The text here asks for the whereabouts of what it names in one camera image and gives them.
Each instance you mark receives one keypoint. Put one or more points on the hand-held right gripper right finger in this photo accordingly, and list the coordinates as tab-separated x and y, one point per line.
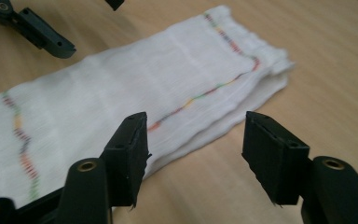
275	158

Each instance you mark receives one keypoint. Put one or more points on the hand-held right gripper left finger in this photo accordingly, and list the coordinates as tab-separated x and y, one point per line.
126	161

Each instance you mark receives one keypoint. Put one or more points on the white cloth with rainbow stitching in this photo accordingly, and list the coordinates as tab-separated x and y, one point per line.
136	71

